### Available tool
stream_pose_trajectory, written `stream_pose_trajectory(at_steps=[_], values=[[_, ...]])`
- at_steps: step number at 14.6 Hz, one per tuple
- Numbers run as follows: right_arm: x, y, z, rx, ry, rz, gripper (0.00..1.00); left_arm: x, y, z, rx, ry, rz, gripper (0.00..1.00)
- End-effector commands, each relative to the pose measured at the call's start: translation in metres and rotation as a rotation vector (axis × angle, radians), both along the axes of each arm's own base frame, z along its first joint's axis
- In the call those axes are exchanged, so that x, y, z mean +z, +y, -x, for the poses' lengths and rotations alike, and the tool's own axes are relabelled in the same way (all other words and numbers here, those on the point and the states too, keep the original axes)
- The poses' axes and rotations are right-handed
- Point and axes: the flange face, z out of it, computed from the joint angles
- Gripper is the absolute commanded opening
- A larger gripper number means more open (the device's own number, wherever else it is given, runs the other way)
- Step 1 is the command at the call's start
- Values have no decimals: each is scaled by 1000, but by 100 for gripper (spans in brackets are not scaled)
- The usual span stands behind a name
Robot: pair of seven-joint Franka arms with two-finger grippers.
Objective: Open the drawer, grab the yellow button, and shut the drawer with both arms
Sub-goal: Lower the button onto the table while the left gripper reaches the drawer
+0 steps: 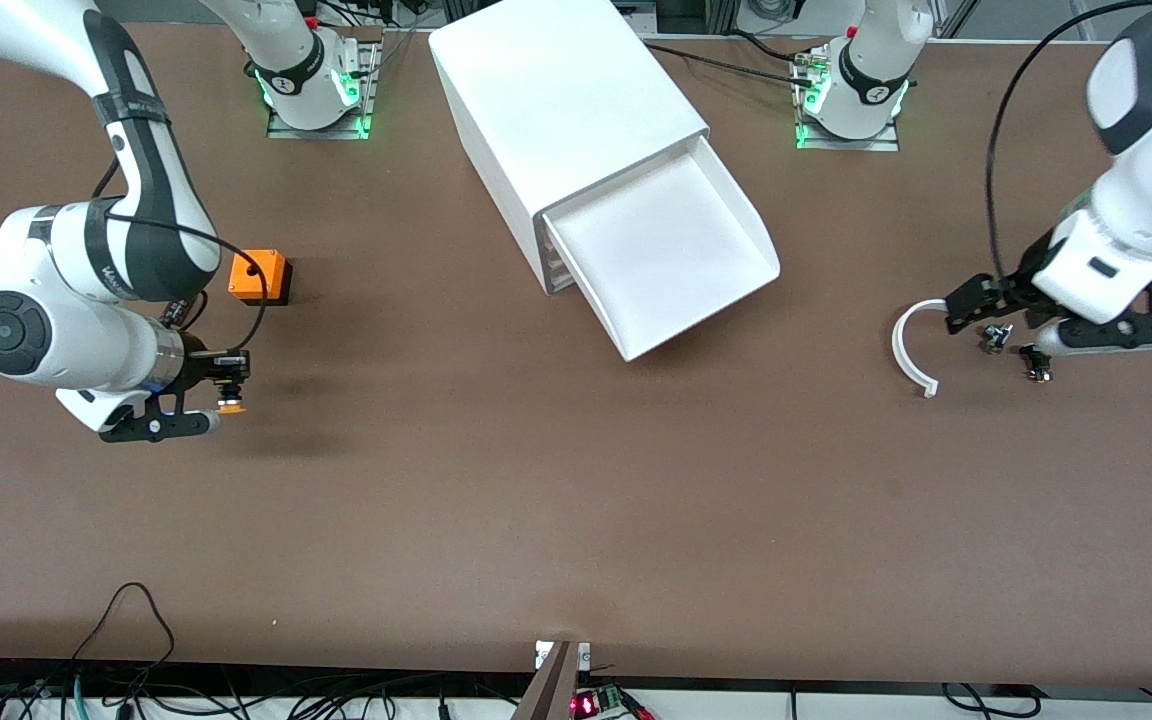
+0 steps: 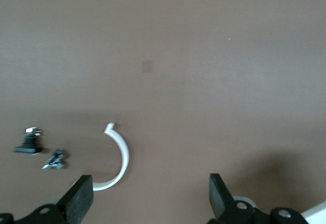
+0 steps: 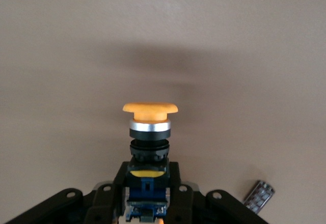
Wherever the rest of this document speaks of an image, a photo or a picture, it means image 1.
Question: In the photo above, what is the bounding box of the black cable to arm base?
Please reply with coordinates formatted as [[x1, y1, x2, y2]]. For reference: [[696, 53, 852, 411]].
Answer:
[[641, 40, 817, 86]]

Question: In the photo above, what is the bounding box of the circuit board with red light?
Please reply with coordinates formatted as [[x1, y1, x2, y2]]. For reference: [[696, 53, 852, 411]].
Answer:
[[571, 684, 657, 720]]

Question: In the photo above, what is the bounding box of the orange box with black base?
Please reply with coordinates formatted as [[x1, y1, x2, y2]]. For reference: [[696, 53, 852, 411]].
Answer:
[[228, 249, 293, 307]]

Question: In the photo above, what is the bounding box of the aluminium bar with brackets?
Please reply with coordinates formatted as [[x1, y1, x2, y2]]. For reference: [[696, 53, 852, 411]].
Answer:
[[511, 640, 594, 720]]

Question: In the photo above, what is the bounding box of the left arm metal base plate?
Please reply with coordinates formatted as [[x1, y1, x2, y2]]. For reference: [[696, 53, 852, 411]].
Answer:
[[793, 45, 901, 153]]

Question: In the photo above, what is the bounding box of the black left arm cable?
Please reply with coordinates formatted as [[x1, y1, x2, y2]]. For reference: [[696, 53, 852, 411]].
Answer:
[[984, 0, 1152, 286]]

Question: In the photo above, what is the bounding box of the white half ring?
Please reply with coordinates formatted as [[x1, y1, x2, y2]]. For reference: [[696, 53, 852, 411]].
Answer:
[[891, 299, 949, 399]]

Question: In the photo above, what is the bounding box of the white drawer cabinet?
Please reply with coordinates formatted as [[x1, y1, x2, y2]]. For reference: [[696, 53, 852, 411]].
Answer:
[[428, 0, 710, 297]]

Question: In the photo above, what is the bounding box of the thin black looped cable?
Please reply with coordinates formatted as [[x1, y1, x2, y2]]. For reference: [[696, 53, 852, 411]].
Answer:
[[71, 582, 177, 666]]

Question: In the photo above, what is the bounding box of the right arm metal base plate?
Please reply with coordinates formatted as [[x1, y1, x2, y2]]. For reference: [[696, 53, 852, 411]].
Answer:
[[266, 25, 382, 141]]

